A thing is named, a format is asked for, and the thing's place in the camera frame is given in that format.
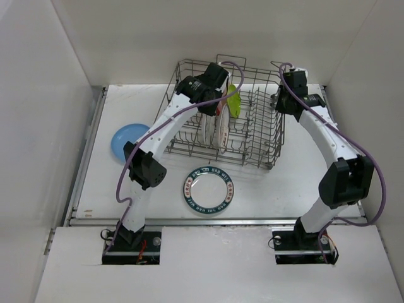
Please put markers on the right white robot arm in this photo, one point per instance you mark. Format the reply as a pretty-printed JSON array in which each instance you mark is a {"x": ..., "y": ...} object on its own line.
[{"x": 349, "y": 173}]

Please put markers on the white ceramic plate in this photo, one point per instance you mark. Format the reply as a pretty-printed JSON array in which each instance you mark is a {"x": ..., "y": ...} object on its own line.
[
  {"x": 208, "y": 190},
  {"x": 207, "y": 129}
]

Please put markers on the blue plastic plate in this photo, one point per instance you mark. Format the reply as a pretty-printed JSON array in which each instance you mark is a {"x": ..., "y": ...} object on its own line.
[{"x": 131, "y": 133}]

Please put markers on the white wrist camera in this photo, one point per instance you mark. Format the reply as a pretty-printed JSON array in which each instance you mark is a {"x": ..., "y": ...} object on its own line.
[
  {"x": 298, "y": 69},
  {"x": 224, "y": 90}
]

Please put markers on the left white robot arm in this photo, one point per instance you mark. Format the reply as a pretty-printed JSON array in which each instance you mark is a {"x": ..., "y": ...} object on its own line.
[{"x": 142, "y": 169}]

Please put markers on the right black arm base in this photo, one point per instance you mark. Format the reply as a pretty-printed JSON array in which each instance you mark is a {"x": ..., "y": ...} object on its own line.
[{"x": 289, "y": 251}]

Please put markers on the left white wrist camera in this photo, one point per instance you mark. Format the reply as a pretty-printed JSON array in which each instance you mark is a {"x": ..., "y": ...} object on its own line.
[{"x": 224, "y": 90}]

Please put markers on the grey wire dish rack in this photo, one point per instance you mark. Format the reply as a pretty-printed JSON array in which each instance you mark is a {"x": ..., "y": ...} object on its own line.
[{"x": 256, "y": 136}]

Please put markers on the white printed plate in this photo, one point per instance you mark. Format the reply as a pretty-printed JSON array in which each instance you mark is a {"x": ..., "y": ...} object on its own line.
[{"x": 223, "y": 129}]

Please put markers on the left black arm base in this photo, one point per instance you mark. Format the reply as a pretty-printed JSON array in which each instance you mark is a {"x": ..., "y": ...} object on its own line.
[{"x": 147, "y": 251}]

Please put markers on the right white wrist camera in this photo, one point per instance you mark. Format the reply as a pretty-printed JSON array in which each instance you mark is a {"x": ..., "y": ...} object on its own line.
[{"x": 298, "y": 69}]

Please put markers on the green plastic plate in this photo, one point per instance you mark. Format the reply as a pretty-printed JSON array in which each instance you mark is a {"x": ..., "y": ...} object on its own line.
[{"x": 234, "y": 102}]

